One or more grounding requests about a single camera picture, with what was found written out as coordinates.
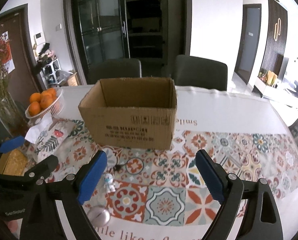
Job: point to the small masked doll keychain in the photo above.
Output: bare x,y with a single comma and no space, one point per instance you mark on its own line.
133,166

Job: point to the dark wall panel logo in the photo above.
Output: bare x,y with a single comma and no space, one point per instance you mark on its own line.
276,37

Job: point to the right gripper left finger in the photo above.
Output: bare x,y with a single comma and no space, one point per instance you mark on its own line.
41,218

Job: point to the orange fruit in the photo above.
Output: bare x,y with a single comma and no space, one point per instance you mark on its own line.
34,108
35,97
46,101

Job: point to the red white door poster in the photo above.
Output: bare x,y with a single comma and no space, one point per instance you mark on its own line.
5,52

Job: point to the left dark dining chair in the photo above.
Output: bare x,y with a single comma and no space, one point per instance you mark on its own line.
114,68

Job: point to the silver oval case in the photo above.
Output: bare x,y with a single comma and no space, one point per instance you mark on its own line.
99,216

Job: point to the orange fruit front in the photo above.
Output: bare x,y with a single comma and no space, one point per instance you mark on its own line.
34,108

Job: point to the patterned table runner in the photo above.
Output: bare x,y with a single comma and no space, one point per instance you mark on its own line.
170,190

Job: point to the white fruit basket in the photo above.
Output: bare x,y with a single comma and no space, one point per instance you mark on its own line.
55,108

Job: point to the woven yellow tissue box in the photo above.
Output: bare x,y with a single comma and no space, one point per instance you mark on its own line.
13,163

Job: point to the right dark dining chair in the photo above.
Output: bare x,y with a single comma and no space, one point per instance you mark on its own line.
200,72

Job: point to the brown cardboard box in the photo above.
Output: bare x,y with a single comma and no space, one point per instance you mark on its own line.
131,112

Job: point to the orange fruit left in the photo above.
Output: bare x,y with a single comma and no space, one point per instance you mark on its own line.
35,97

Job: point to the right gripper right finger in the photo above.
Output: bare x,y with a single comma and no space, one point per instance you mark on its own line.
261,218

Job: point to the glass vase dried flowers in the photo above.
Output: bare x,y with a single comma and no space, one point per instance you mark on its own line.
10,116

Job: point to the person left hand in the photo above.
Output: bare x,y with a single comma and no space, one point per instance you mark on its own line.
14,226

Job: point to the white shoe rack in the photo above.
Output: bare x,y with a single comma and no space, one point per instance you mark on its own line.
50,72

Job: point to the brown entrance door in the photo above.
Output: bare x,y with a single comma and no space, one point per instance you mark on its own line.
23,78

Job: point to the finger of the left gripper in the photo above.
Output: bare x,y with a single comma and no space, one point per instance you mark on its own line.
11,144
42,169

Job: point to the cardboard box on floor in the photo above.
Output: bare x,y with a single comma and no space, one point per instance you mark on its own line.
72,80

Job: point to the dark glass cabinet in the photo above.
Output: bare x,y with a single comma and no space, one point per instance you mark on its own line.
152,31

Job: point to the orange fruit right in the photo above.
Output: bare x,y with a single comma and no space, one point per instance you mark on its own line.
46,101

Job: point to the floral fabric tissue pouch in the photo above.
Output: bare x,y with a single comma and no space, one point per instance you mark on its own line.
46,137

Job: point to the white tv console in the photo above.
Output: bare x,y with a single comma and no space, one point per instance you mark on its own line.
274,94

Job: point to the dark dining chair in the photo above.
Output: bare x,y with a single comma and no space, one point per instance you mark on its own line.
200,72
114,68

